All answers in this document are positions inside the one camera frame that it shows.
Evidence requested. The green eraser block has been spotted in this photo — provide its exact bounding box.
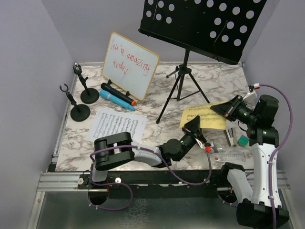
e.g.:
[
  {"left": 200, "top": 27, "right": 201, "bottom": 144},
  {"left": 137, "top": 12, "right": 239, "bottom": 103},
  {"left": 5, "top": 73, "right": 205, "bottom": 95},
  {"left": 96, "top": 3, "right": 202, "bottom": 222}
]
[{"left": 237, "top": 135, "right": 249, "bottom": 147}]

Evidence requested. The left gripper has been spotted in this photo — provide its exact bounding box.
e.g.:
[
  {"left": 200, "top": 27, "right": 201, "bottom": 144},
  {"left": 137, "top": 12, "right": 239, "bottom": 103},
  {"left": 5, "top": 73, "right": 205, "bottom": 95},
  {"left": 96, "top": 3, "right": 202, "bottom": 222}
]
[{"left": 175, "top": 115, "right": 206, "bottom": 162}]

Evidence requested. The grey stapler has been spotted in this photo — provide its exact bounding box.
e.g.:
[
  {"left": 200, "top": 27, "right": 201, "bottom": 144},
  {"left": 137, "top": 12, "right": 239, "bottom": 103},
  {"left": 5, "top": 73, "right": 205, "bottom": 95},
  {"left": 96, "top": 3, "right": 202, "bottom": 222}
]
[{"left": 224, "top": 127, "right": 237, "bottom": 147}]

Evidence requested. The black microphone orange tip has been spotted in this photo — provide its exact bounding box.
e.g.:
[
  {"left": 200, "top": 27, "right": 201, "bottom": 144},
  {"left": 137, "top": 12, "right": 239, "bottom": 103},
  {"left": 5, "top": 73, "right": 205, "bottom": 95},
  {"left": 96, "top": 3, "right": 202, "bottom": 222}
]
[{"left": 101, "top": 83, "right": 136, "bottom": 106}]

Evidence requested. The clear ruler set packet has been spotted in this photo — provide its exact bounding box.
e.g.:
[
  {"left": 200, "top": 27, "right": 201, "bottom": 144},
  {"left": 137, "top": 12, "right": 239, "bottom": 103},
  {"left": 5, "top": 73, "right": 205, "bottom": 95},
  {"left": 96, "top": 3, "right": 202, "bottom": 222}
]
[{"left": 213, "top": 147, "right": 248, "bottom": 163}]

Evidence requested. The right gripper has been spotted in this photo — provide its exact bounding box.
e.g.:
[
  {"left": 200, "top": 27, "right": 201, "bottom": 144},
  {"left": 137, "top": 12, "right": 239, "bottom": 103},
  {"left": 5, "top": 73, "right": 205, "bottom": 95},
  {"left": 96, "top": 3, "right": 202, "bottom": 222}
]
[{"left": 212, "top": 94, "right": 259, "bottom": 125}]

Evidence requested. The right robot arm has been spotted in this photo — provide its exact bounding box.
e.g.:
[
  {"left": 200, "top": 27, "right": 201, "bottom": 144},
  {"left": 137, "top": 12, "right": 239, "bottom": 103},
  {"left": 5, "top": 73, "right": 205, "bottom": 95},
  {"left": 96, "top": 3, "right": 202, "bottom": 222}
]
[{"left": 211, "top": 94, "right": 289, "bottom": 229}]

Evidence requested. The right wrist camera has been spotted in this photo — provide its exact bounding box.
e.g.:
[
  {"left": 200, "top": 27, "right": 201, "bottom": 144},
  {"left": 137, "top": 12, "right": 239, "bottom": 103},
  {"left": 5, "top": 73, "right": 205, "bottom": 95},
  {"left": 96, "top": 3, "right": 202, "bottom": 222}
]
[{"left": 243, "top": 83, "right": 260, "bottom": 103}]

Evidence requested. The black mounting rail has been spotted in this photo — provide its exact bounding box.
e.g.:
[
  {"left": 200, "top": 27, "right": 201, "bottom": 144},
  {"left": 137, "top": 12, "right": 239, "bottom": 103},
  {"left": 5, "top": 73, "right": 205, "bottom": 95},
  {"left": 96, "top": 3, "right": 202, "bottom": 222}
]
[{"left": 78, "top": 169, "right": 236, "bottom": 202}]

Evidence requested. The black tripod music stand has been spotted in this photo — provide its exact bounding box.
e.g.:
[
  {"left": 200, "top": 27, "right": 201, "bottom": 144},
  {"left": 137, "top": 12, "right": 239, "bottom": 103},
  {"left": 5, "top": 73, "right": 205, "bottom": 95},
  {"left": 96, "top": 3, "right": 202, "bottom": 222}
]
[{"left": 138, "top": 0, "right": 267, "bottom": 124}]

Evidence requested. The black microphone stand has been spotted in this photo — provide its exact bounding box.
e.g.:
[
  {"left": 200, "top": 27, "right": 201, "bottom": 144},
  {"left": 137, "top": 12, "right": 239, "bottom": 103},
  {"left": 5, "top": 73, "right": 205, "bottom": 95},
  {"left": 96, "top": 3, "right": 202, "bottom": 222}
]
[
  {"left": 59, "top": 84, "right": 91, "bottom": 122},
  {"left": 73, "top": 63, "right": 100, "bottom": 104}
]

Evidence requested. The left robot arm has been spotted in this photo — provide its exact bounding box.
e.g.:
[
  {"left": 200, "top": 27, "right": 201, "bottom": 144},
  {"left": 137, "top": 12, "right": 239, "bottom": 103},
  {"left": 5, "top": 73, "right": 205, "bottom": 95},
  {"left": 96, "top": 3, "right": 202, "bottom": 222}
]
[{"left": 89, "top": 116, "right": 210, "bottom": 188}]

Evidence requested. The aluminium frame rail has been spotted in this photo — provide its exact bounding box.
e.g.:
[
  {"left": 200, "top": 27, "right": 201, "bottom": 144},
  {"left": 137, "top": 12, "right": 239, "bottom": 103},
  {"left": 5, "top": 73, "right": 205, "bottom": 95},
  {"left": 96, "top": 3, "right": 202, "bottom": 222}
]
[{"left": 37, "top": 172, "right": 81, "bottom": 192}]

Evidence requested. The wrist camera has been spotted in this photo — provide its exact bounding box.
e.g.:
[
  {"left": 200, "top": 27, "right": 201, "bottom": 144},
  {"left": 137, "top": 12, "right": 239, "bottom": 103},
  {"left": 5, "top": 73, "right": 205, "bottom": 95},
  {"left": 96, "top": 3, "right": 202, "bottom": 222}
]
[
  {"left": 203, "top": 142, "right": 218, "bottom": 154},
  {"left": 243, "top": 83, "right": 260, "bottom": 103}
]

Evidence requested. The yellow-framed whiteboard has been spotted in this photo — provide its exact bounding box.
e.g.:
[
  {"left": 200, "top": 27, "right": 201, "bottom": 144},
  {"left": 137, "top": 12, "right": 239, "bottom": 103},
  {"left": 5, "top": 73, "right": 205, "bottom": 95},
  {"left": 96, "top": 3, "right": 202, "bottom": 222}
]
[{"left": 102, "top": 32, "right": 160, "bottom": 101}]

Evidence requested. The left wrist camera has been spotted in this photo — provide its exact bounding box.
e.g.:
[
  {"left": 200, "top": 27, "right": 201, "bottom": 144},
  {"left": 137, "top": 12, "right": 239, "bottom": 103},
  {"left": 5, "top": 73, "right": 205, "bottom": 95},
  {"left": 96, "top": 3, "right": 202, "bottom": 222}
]
[{"left": 203, "top": 142, "right": 218, "bottom": 154}]

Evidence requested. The blue-headed microphone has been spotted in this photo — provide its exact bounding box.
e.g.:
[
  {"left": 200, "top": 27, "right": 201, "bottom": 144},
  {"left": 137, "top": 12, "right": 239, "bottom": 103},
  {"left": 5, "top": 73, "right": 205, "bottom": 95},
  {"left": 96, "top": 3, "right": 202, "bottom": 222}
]
[{"left": 99, "top": 90, "right": 135, "bottom": 111}]

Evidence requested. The yellow sheet music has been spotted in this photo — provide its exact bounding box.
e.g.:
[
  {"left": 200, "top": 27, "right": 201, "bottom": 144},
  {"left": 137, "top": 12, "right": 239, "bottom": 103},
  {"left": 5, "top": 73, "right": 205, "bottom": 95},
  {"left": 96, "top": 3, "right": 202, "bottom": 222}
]
[{"left": 180, "top": 101, "right": 226, "bottom": 130}]

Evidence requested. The white sheet music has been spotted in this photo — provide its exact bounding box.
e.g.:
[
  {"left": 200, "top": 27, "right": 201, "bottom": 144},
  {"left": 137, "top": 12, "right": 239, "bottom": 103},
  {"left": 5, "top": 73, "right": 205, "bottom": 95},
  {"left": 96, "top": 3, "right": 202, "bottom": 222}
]
[{"left": 86, "top": 108, "right": 147, "bottom": 143}]

